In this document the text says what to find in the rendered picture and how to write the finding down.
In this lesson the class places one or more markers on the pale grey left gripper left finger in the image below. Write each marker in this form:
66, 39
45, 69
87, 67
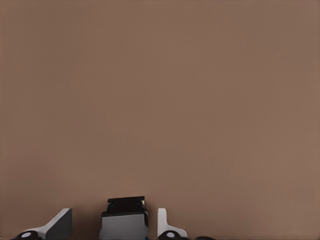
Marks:
58, 226

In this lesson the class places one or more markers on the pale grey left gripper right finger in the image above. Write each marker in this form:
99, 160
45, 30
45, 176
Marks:
163, 223

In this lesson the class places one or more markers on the black and grey switch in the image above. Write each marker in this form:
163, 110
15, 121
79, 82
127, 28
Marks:
123, 220

